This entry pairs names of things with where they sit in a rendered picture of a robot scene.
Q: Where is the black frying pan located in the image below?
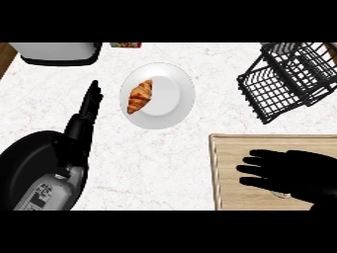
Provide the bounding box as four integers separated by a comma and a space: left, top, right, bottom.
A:
0, 129, 87, 211

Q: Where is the white plate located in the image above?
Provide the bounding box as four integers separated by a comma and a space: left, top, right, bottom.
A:
118, 62, 196, 130

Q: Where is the white appliance with black base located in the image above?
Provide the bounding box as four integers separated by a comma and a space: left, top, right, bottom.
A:
7, 42, 103, 67

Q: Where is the pale wooden tray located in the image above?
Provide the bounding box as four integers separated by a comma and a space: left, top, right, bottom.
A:
207, 132, 337, 211

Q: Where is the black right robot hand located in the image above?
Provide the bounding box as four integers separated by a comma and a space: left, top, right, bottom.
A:
235, 148, 337, 211

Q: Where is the colourful box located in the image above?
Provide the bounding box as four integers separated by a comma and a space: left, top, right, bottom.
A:
108, 42, 143, 49

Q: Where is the black tiered wire basket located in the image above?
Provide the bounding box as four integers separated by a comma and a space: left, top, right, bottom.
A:
236, 42, 337, 126

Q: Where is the brown croissant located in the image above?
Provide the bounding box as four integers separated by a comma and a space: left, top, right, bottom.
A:
125, 78, 155, 116

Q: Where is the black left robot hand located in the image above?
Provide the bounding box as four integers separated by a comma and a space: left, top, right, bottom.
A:
51, 79, 105, 172

